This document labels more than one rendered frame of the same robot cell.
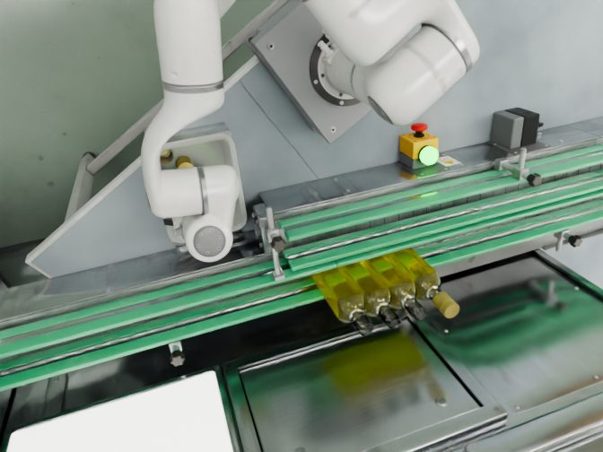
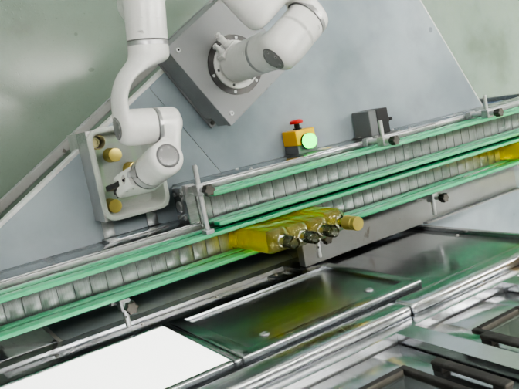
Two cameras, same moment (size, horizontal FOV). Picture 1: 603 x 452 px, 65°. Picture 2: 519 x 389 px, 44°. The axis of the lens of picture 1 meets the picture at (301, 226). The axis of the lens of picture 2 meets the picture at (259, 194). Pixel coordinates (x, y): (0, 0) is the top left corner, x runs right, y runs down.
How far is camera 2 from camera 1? 0.78 m
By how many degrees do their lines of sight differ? 25
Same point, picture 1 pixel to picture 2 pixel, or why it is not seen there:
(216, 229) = (171, 146)
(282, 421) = (240, 328)
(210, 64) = (162, 25)
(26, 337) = not seen: outside the picture
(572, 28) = (391, 49)
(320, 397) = (268, 312)
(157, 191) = (128, 116)
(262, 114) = not seen: hidden behind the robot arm
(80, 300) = (30, 272)
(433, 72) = (303, 26)
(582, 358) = (470, 259)
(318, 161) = (218, 157)
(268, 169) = not seen: hidden behind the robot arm
